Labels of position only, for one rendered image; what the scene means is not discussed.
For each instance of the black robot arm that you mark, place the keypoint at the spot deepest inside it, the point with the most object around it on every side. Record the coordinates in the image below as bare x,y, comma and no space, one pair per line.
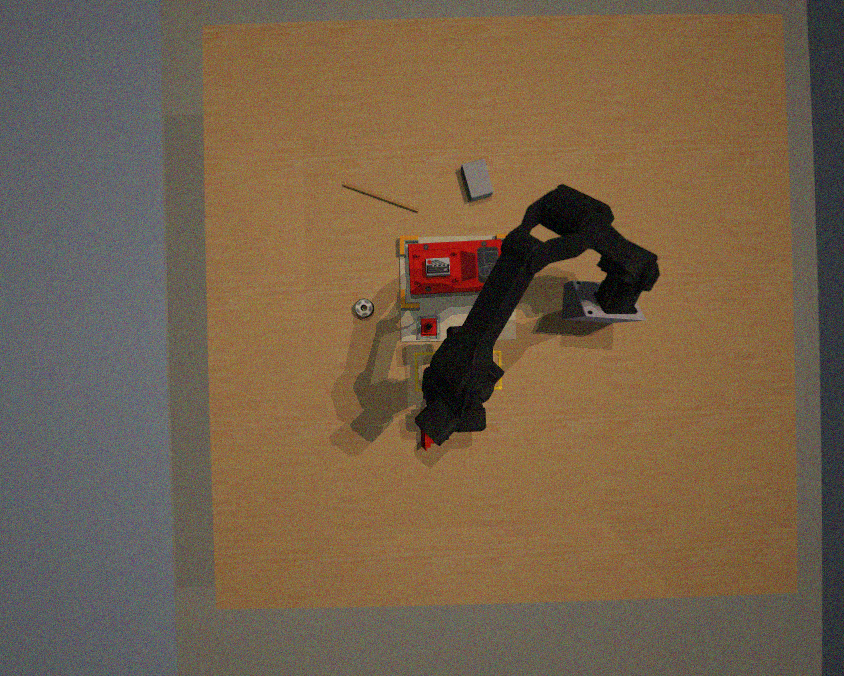
462,372

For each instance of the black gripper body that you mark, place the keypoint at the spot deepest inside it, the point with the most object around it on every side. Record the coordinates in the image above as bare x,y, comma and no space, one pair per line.
476,420

